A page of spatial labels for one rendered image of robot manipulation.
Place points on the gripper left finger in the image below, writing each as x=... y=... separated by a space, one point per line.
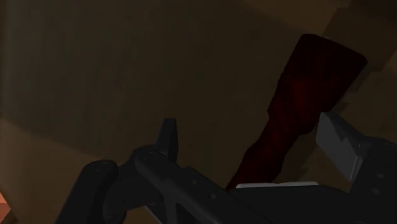
x=161 y=173

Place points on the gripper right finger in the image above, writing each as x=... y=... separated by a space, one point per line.
x=341 y=145

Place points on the dark red vase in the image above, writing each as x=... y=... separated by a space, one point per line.
x=304 y=93

